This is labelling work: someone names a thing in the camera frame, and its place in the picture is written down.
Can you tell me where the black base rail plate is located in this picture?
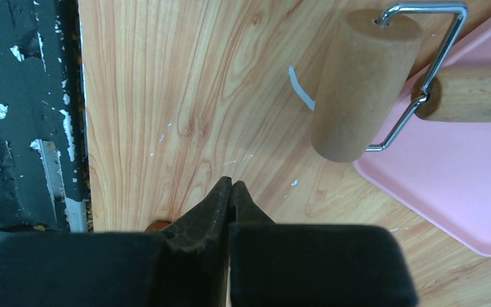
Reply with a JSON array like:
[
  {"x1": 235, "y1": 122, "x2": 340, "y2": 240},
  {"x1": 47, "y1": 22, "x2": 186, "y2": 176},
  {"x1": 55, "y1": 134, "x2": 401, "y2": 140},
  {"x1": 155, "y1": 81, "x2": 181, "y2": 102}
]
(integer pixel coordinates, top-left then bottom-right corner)
[{"x1": 0, "y1": 1, "x2": 88, "y2": 232}]

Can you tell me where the wooden double-ended roller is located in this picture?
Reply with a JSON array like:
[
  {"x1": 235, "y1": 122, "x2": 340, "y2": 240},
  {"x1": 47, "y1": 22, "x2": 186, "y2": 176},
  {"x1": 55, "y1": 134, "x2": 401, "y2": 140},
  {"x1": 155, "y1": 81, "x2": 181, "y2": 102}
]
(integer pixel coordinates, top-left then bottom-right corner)
[{"x1": 311, "y1": 1, "x2": 491, "y2": 162}]

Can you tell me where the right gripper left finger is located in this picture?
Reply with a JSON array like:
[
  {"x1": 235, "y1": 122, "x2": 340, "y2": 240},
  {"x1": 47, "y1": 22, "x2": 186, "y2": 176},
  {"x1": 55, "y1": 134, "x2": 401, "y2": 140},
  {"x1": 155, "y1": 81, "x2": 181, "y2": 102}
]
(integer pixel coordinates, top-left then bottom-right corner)
[{"x1": 0, "y1": 177, "x2": 232, "y2": 306}]

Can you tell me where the pink plastic tray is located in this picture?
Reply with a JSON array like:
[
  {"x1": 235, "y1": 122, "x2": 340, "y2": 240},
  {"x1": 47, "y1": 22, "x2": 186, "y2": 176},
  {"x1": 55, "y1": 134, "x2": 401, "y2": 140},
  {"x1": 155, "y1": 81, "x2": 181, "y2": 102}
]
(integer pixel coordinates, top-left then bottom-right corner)
[{"x1": 355, "y1": 17, "x2": 491, "y2": 256}]

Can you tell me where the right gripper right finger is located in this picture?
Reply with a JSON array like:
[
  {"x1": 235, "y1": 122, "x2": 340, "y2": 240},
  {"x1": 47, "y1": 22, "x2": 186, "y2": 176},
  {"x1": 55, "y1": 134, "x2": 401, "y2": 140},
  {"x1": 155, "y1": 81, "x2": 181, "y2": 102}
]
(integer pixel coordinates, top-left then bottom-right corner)
[{"x1": 230, "y1": 181, "x2": 419, "y2": 306}]

